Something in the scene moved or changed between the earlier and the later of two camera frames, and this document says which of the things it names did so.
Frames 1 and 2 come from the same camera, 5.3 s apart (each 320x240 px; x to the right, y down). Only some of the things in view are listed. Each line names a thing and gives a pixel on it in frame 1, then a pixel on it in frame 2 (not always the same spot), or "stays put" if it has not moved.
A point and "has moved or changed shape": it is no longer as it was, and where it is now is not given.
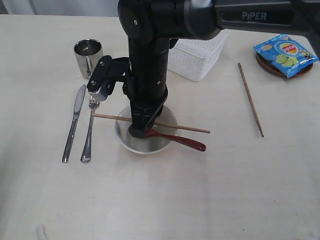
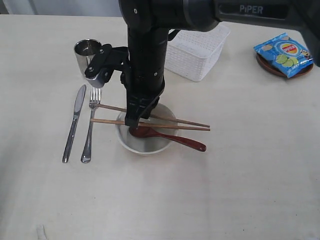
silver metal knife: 78,102 stays put
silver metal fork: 86,156 stays put
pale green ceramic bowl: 145,145 stays put
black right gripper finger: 156,114 -> 145,113
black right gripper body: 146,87 stays put
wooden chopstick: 251,100 -> 162,117
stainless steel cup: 88,53 stays put
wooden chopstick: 156,124 has moved or changed shape
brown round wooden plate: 267,65 stays put
